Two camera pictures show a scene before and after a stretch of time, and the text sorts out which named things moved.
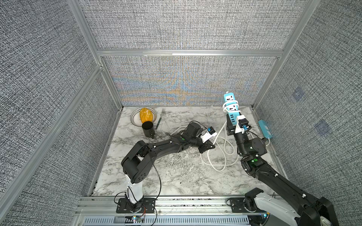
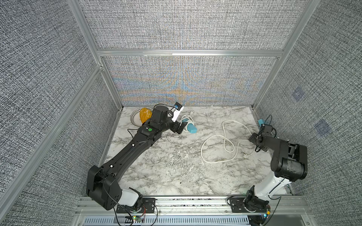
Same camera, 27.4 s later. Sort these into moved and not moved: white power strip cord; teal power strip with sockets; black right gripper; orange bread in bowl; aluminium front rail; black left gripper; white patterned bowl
Moved: black left gripper; white power strip cord; teal power strip with sockets; black right gripper
Not moved: orange bread in bowl; white patterned bowl; aluminium front rail
